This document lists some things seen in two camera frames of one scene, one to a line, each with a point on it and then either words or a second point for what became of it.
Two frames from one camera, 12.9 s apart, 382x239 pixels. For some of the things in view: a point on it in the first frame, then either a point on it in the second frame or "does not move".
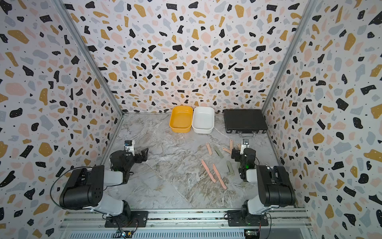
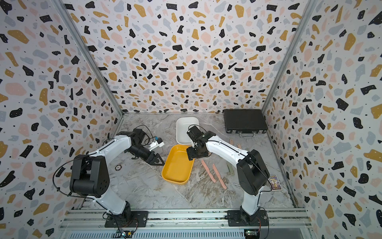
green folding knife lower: (230, 168) does not move
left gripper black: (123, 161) to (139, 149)
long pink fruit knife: (208, 171) does not move
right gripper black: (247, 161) to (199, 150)
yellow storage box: (180, 118) to (177, 168)
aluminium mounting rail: (187, 224) does not move
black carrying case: (246, 122) does not move
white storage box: (203, 121) to (183, 124)
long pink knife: (219, 177) does not move
